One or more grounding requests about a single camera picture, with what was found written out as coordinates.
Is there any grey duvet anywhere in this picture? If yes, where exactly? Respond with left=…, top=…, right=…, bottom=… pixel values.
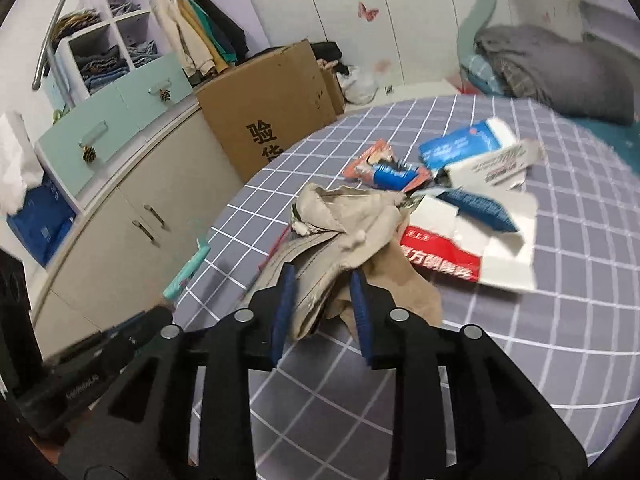
left=472, top=24, right=637, bottom=127

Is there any green hanging garment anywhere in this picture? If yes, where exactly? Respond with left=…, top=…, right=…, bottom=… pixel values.
left=192, top=0, right=237, bottom=67

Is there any curved metal handrail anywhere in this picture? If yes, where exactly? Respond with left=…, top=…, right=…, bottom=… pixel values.
left=31, top=0, right=89, bottom=92

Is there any white plastic bag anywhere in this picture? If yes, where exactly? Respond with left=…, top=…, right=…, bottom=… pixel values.
left=336, top=67, right=379, bottom=106

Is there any round table grey checked cloth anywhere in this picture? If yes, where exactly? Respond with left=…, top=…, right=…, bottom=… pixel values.
left=170, top=92, right=640, bottom=478

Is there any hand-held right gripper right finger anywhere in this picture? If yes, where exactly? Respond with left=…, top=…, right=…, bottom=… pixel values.
left=348, top=270, right=588, bottom=480

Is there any red white flattened box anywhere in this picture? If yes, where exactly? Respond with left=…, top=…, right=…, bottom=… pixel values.
left=399, top=192, right=539, bottom=294

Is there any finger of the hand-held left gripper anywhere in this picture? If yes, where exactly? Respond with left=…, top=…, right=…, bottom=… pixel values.
left=45, top=306, right=173, bottom=361

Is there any orange snack wrapper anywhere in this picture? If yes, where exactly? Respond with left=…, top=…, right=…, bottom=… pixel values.
left=343, top=138, right=394, bottom=182

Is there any blue plaid blanket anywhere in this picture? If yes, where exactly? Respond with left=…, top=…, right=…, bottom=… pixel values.
left=459, top=54, right=507, bottom=97

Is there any blue shopping bag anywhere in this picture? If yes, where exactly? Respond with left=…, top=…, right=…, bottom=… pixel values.
left=6, top=175, right=77, bottom=267

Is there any teal drawer unit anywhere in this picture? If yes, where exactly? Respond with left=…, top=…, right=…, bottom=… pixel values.
left=35, top=52, right=194, bottom=199

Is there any white paper bag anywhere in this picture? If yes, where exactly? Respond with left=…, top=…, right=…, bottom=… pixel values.
left=0, top=111, right=44, bottom=217

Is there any white wardrobe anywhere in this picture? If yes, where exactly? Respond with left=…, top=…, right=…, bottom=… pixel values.
left=235, top=0, right=501, bottom=92

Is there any teal candy print bedsheet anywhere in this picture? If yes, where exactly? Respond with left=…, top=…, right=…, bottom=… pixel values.
left=575, top=116, right=640, bottom=172

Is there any black clothes heap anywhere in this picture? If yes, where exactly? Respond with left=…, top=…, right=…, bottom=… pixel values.
left=310, top=42, right=352, bottom=77

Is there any red string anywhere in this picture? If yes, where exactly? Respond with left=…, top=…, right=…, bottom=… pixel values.
left=257, top=226, right=292, bottom=272

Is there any blue red snack wrapper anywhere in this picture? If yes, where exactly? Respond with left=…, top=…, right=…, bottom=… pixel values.
left=369, top=159, right=433, bottom=193

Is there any large brown cardboard box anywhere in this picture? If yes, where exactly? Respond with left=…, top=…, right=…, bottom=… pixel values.
left=195, top=40, right=337, bottom=184

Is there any brown clothes pile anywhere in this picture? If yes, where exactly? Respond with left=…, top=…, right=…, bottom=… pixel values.
left=52, top=8, right=102, bottom=44

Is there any blue and white flat box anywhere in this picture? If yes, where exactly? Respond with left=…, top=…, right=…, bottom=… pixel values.
left=418, top=117, right=519, bottom=172

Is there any beige hanging jacket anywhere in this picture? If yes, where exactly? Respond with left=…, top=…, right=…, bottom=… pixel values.
left=150, top=0, right=217, bottom=79

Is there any lilac cubby shelf unit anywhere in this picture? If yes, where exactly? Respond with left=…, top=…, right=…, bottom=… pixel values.
left=52, top=0, right=266, bottom=102

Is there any folded jeans stack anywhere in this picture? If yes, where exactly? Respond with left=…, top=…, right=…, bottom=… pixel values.
left=75, top=46, right=131, bottom=94

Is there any black hanging jacket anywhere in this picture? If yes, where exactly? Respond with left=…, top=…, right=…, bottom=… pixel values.
left=187, top=0, right=250, bottom=59

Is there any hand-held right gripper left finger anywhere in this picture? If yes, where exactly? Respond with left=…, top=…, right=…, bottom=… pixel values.
left=57, top=262, right=297, bottom=480

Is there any white printed flattened carton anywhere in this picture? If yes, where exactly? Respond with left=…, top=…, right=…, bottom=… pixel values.
left=444, top=139, right=547, bottom=192

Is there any dark blue packet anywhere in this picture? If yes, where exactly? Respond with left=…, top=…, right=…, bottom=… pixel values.
left=439, top=187, right=522, bottom=234

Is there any teal plastic stick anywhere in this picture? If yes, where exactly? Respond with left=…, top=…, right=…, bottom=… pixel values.
left=162, top=241, right=212, bottom=302

